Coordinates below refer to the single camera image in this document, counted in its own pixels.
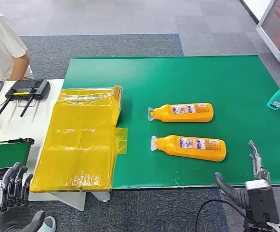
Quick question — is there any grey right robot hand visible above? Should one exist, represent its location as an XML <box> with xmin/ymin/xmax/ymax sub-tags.
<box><xmin>214</xmin><ymin>140</ymin><xmax>272</xmax><ymax>209</ymax></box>

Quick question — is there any pale rounded object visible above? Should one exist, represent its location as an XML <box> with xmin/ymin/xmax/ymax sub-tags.
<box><xmin>36</xmin><ymin>217</ymin><xmax>57</xmax><ymax>232</ymax></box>

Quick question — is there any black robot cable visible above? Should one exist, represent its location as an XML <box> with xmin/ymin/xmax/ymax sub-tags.
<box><xmin>195</xmin><ymin>199</ymin><xmax>254</xmax><ymax>232</ymax></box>

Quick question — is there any white framed red sign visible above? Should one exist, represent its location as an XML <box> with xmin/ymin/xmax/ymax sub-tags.
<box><xmin>256</xmin><ymin>0</ymin><xmax>280</xmax><ymax>62</ymax></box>

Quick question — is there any green table mat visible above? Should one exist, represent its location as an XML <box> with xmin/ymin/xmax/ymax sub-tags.
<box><xmin>62</xmin><ymin>55</ymin><xmax>280</xmax><ymax>189</ymax></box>

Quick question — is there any black remote controller with antennas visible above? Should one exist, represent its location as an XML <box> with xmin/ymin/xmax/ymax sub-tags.
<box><xmin>0</xmin><ymin>79</ymin><xmax>51</xmax><ymax>118</ymax></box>

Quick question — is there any yellow plastic bag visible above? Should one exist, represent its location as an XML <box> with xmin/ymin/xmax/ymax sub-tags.
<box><xmin>30</xmin><ymin>85</ymin><xmax>128</xmax><ymax>193</ymax></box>

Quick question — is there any white table base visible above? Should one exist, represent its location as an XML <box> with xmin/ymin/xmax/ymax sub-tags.
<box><xmin>50</xmin><ymin>191</ymin><xmax>110</xmax><ymax>211</ymax></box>

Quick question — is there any person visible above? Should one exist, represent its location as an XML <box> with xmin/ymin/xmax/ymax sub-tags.
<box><xmin>0</xmin><ymin>3</ymin><xmax>33</xmax><ymax>81</ymax></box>

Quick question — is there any orange bottle clear cap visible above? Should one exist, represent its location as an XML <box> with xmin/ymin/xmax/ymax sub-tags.
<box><xmin>148</xmin><ymin>102</ymin><xmax>214</xmax><ymax>123</ymax></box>

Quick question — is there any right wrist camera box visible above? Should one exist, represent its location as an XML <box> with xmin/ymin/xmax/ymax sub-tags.
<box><xmin>245</xmin><ymin>179</ymin><xmax>280</xmax><ymax>225</ymax></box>

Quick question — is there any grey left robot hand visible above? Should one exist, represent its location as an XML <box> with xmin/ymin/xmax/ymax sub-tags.
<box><xmin>0</xmin><ymin>161</ymin><xmax>46</xmax><ymax>232</ymax></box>

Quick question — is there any small green belt conveyor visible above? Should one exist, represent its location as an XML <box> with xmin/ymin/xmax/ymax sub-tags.
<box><xmin>0</xmin><ymin>137</ymin><xmax>35</xmax><ymax>180</ymax></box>

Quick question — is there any orange bottle white cap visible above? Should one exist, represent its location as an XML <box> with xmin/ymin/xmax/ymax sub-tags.
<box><xmin>150</xmin><ymin>134</ymin><xmax>226</xmax><ymax>162</ymax></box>

